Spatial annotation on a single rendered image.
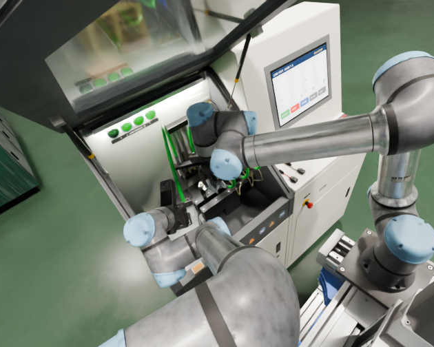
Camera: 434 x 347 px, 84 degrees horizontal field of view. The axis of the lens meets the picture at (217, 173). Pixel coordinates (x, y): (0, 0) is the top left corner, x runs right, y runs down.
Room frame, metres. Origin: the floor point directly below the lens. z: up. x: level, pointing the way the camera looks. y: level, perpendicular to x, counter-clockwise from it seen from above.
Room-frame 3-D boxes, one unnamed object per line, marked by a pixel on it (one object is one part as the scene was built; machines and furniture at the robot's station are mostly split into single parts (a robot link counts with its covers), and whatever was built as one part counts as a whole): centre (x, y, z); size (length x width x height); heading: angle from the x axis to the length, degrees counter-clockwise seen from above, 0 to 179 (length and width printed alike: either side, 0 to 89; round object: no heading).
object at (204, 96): (1.11, 0.00, 1.20); 0.13 x 0.03 x 0.31; 118
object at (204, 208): (0.82, -0.02, 0.91); 0.34 x 0.10 x 0.15; 118
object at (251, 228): (0.56, -0.03, 0.87); 0.62 x 0.04 x 0.16; 118
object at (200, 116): (0.59, 0.01, 1.53); 0.09 x 0.08 x 0.11; 69
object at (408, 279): (0.27, -0.48, 1.09); 0.15 x 0.15 x 0.10
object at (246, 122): (0.54, -0.08, 1.53); 0.11 x 0.11 x 0.08; 69
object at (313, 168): (0.97, -0.60, 0.96); 0.70 x 0.22 x 0.03; 118
